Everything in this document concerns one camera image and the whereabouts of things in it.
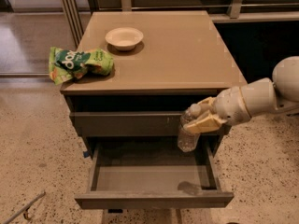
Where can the metal bar on floor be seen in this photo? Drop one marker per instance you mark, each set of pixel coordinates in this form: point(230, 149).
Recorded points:
point(24, 209)

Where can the open grey middle drawer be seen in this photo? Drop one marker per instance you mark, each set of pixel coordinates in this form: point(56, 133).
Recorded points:
point(152, 175)

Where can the white bowl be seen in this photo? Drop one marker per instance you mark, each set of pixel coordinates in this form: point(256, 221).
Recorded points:
point(125, 38)

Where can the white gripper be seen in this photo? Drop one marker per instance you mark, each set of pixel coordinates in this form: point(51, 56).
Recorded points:
point(231, 105)

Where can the clear plastic water bottle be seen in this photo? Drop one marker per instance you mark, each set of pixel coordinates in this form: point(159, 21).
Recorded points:
point(187, 142)

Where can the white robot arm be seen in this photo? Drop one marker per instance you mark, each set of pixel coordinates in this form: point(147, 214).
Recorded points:
point(277, 95)

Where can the closed grey top drawer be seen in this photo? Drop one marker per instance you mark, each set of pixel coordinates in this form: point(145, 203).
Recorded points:
point(126, 124)

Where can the grey drawer cabinet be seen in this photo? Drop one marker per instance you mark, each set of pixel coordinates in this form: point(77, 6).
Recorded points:
point(181, 60)

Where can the green chip bag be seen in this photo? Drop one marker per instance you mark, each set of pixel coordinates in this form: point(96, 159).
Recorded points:
point(65, 65)

